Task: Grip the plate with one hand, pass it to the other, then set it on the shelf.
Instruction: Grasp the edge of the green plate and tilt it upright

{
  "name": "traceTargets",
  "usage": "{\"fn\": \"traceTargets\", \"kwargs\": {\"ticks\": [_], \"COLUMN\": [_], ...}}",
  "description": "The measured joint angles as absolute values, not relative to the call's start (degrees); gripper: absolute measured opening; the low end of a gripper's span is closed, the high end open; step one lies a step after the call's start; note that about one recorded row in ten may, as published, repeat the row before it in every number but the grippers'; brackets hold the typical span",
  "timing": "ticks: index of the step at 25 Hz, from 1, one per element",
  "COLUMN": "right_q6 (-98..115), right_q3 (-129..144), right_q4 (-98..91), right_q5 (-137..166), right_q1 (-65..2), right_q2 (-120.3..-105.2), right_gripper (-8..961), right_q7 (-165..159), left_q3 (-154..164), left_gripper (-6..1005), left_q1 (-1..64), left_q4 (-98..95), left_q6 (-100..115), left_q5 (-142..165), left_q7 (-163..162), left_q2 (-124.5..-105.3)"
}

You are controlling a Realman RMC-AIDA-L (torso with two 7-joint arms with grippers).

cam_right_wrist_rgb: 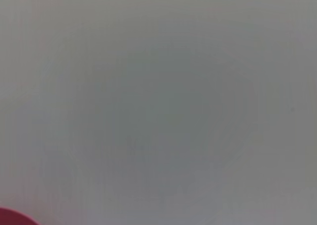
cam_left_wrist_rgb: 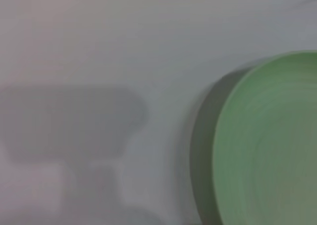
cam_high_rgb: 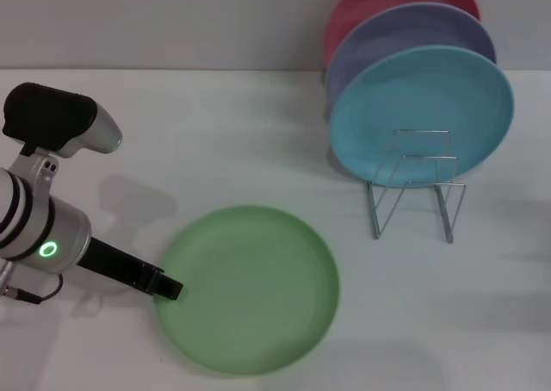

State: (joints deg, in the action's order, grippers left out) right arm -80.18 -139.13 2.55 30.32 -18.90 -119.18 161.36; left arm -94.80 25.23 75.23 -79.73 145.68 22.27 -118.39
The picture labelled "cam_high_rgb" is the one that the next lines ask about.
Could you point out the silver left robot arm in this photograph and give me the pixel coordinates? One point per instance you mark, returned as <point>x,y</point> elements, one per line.
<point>51,231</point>

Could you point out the teal round plate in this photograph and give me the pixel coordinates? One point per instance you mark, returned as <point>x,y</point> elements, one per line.
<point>430,107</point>

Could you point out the red round plate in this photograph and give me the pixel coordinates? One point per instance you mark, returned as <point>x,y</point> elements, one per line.
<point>366,3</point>

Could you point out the purple round plate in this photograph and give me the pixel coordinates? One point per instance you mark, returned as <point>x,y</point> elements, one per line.
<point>387,38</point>

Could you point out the green round plate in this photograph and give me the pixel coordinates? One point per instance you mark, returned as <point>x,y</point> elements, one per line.
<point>258,292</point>

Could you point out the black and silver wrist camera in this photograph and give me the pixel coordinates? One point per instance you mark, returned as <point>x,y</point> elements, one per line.
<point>47,115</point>

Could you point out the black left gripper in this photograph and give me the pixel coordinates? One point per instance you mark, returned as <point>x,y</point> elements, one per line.
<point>107,259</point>

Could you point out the silver camera mount bracket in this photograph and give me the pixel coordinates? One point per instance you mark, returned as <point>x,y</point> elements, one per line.
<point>41,171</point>

